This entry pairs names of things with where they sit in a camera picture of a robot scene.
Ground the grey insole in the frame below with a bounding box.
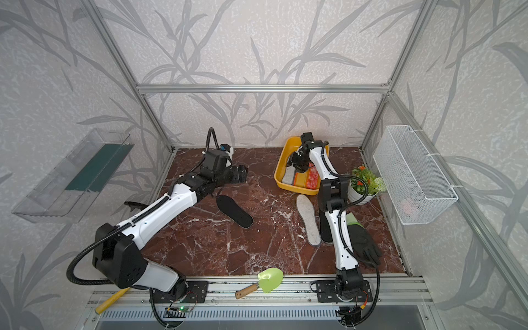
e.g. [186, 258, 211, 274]
[296, 195, 321, 247]
[281, 165, 296, 186]

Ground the red insole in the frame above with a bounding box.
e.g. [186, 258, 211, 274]
[305, 164, 320, 190]
[293, 172, 309, 188]

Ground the black insole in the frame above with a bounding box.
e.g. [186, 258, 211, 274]
[319, 209, 333, 243]
[216, 195, 254, 229]

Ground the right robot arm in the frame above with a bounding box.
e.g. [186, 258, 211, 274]
[290, 133, 382, 301]

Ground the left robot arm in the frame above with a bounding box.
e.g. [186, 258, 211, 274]
[66, 128, 248, 300]

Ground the yellow plastic storage box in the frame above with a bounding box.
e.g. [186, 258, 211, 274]
[274, 133, 321, 196]

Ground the potted artificial plant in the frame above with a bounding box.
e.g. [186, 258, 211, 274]
[347, 165, 387, 206]

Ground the green garden trowel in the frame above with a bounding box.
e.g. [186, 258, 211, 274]
[235, 268, 284, 299]

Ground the green circuit board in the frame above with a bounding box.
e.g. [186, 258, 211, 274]
[164, 306, 195, 319]

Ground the yellow plastic spatula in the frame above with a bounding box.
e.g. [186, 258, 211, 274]
[95, 288, 130, 315]

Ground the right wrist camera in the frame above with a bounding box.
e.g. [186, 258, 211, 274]
[301, 132, 314, 146]

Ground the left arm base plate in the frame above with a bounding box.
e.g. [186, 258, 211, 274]
[149, 280, 209, 304]

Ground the white wire basket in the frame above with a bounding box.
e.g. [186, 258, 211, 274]
[373, 125, 459, 225]

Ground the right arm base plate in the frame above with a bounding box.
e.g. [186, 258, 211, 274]
[309, 280, 373, 305]

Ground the clear plastic wall shelf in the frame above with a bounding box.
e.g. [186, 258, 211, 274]
[12, 129, 134, 224]

